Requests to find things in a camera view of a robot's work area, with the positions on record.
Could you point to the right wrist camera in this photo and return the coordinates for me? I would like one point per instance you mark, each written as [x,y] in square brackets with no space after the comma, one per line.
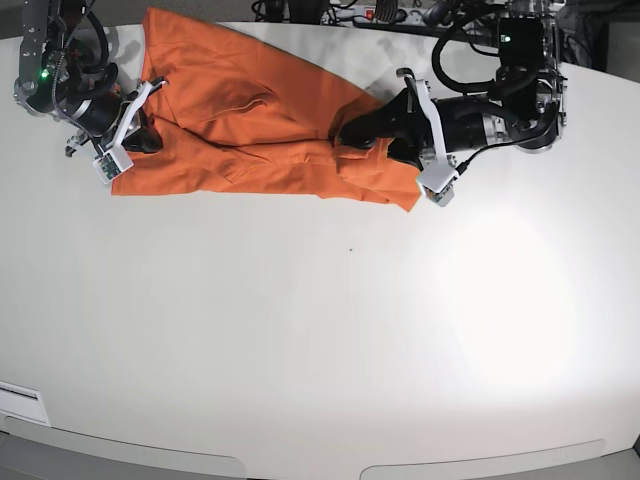
[112,163]

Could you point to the white power strip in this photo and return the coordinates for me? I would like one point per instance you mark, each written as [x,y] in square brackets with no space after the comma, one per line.
[385,15]

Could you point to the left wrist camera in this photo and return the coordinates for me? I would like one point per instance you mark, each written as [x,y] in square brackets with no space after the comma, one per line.
[435,182]

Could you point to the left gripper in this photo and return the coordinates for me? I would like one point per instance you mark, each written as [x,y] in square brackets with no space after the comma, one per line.
[468,122]

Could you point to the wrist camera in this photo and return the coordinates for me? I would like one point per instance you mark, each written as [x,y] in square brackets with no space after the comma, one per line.
[112,163]
[435,182]

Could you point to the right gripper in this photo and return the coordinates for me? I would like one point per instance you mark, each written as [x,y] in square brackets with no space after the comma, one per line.
[98,105]

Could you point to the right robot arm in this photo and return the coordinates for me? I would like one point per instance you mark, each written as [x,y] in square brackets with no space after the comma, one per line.
[65,72]

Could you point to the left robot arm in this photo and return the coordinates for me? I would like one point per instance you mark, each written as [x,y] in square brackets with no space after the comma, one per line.
[522,105]

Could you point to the orange T-shirt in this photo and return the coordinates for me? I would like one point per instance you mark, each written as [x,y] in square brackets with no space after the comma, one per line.
[240,116]

